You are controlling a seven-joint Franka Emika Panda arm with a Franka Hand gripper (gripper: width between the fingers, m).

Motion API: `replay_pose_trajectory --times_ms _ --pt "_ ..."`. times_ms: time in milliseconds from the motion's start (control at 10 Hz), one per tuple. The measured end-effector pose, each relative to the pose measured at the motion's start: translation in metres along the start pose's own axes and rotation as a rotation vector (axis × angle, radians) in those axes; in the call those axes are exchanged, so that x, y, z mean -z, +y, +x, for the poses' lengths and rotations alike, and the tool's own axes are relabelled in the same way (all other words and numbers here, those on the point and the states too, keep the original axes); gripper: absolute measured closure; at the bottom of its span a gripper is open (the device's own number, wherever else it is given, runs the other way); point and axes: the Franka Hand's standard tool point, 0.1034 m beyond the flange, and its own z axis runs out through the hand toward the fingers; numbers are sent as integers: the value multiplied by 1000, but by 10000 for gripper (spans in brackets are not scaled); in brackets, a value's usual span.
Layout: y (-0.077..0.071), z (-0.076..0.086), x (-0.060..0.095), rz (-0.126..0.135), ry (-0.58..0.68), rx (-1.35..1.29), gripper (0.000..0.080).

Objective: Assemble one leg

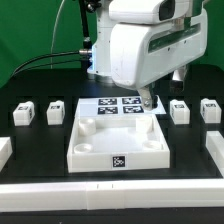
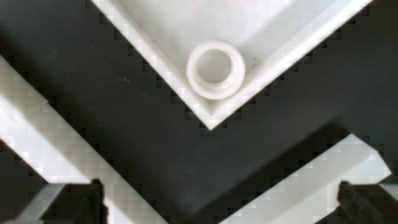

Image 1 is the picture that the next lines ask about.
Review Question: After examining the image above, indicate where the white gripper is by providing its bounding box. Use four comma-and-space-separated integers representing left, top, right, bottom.
110, 13, 207, 111

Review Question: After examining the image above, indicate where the white square tabletop tray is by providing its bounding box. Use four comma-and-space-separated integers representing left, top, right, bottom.
67, 114, 170, 173

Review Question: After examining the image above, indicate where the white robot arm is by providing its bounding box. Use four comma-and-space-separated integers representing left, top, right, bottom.
80, 0, 210, 110

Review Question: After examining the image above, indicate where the white sheet with markers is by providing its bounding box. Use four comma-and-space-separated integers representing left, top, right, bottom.
75, 96, 166, 117

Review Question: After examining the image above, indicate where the white right obstacle block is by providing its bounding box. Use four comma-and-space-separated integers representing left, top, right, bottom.
205, 131, 224, 178

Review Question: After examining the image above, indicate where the white obstacle block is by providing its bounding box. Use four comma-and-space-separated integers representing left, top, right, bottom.
0, 137, 13, 171
205, 131, 224, 178

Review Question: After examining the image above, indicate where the white left obstacle block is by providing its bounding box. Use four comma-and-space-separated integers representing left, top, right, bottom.
0, 137, 13, 171

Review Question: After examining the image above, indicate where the black cable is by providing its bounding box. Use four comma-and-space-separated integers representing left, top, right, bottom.
11, 49, 93, 78

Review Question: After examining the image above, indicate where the white front barrier wall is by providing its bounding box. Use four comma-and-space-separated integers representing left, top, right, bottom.
0, 179, 224, 212

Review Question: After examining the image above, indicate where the grey thin cable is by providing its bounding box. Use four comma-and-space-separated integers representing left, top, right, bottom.
49, 0, 67, 70

